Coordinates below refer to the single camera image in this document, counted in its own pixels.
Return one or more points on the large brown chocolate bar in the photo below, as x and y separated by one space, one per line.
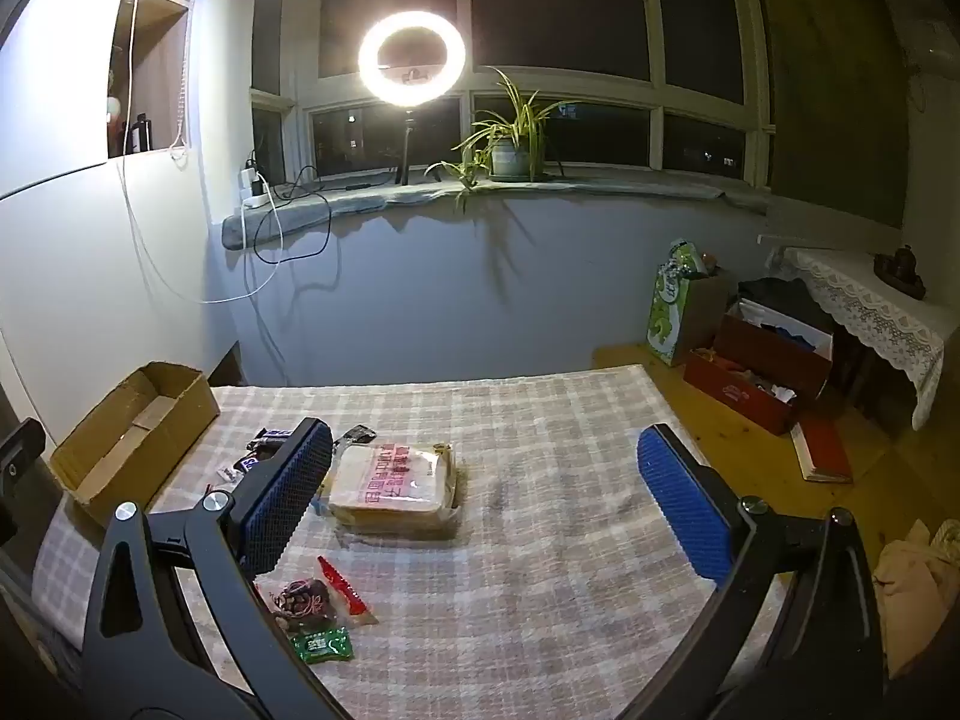
250 462

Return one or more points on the dark teapot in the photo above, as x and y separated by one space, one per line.
900 266

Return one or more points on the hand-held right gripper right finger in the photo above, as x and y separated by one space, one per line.
686 510

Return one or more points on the dark clothes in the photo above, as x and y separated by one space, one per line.
787 300

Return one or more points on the window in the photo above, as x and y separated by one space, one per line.
555 7

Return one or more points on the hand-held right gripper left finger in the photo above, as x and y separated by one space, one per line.
289 495

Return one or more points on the black light tripod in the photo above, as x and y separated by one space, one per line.
406 142

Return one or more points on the grey windowsill cloth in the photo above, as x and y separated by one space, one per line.
360 202

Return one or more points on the potted spider plant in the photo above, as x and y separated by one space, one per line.
510 157

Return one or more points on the white cabinet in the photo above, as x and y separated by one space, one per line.
90 277

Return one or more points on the white power strip with chargers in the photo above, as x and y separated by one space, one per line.
255 181

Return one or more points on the green paper bag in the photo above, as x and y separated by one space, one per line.
667 315

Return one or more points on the wooden shelf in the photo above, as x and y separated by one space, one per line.
161 75

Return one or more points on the red book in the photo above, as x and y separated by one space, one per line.
825 454

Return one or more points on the brown cardboard box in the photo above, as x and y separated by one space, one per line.
180 405

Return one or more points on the beige cloth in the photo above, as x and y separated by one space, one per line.
911 577

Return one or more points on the dark chocolate bar white print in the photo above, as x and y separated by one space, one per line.
274 435

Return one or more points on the small black candy packet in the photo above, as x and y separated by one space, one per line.
358 434

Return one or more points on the red dried fruit packet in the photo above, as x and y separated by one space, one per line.
300 600

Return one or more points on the green candy packet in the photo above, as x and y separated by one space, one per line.
322 645

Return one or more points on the sliced bread packet pink print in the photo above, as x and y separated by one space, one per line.
390 487

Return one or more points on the table with lace cloth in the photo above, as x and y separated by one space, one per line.
862 300

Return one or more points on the red cardboard box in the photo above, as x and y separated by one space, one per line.
757 371

